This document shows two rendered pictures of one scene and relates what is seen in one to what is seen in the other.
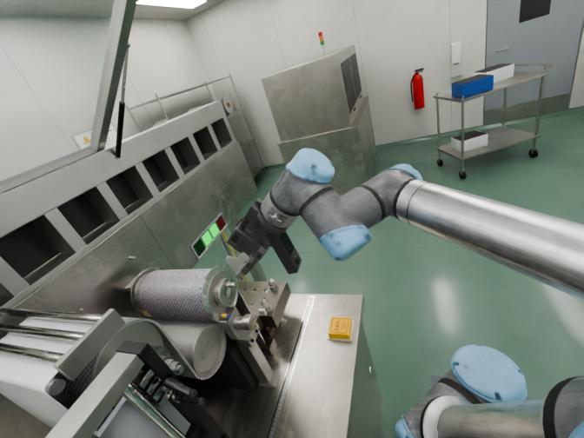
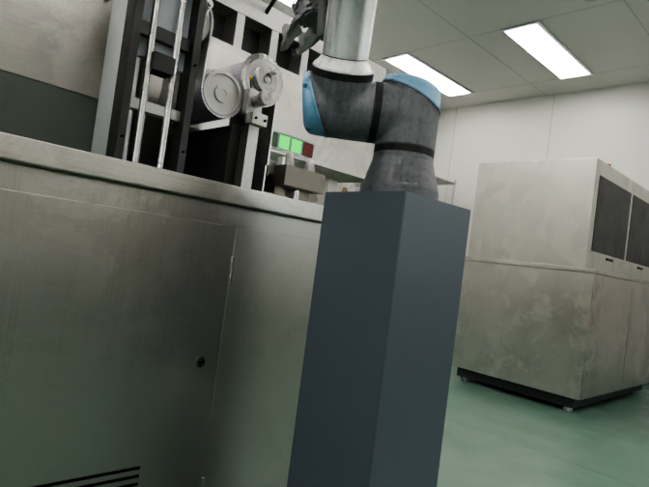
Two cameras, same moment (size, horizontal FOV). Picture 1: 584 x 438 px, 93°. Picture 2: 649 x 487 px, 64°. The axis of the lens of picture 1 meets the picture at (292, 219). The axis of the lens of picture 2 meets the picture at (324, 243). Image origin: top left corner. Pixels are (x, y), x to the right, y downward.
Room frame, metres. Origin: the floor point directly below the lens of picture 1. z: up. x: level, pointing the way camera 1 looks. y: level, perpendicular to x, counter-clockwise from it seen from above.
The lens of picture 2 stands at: (-0.71, -0.47, 0.77)
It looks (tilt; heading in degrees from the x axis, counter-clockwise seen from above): 2 degrees up; 19
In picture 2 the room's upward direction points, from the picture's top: 7 degrees clockwise
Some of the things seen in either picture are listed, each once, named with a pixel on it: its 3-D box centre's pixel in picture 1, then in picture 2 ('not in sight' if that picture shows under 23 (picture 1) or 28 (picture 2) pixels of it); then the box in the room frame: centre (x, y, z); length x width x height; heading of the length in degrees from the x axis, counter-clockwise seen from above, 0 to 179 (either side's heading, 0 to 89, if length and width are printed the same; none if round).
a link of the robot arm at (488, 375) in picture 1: (484, 387); (405, 115); (0.28, -0.25, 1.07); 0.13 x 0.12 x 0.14; 111
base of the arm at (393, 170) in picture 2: not in sight; (401, 175); (0.28, -0.26, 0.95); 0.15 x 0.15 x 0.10
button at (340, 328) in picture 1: (340, 328); not in sight; (0.64, -0.03, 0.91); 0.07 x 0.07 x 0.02; 63
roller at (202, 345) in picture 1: (172, 345); (198, 99); (0.55, 0.41, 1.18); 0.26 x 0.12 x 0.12; 63
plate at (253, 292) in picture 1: (235, 301); (265, 181); (0.84, 0.31, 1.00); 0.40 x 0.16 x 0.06; 63
